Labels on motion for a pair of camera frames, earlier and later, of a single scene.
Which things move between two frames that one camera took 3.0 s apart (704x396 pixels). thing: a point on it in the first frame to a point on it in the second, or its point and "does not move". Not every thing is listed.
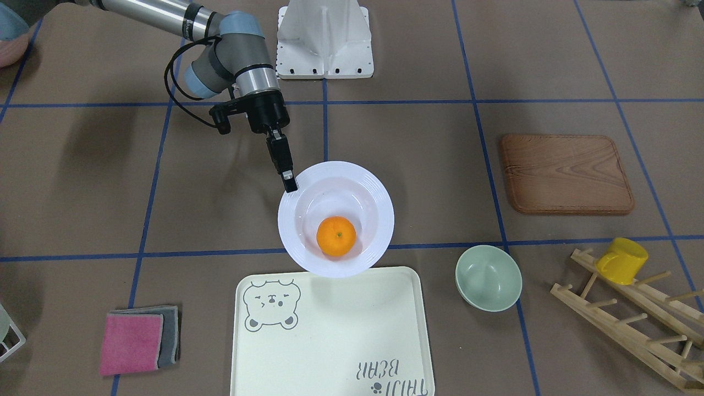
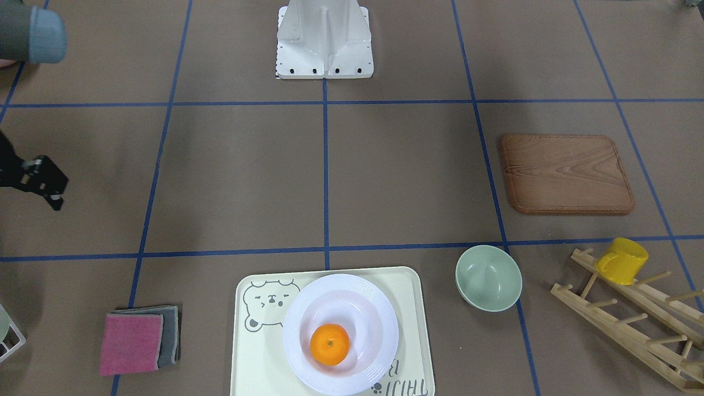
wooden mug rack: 687,371 does not move
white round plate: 340,221 to 361,309
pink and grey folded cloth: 139,339 does not move
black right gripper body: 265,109 to 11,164
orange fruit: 336,236 to 329,344
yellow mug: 623,262 does not move
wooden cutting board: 566,174 does not move
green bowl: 487,278 does not move
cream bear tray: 300,334 does not move
